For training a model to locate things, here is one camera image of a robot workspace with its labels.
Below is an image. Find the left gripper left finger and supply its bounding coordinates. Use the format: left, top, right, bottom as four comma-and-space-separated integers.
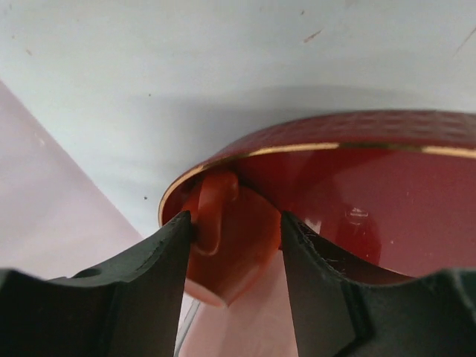
1, 212, 192, 356

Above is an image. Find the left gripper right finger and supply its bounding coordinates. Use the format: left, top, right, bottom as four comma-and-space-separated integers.
280, 212, 475, 356

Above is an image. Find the small orange mug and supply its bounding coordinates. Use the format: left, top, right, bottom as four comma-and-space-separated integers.
182, 171, 280, 307

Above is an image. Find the light pink tall mug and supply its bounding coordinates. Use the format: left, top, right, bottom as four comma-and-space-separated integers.
178, 252, 298, 357

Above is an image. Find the red round tray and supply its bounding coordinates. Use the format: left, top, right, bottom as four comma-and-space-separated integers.
158, 110, 475, 277

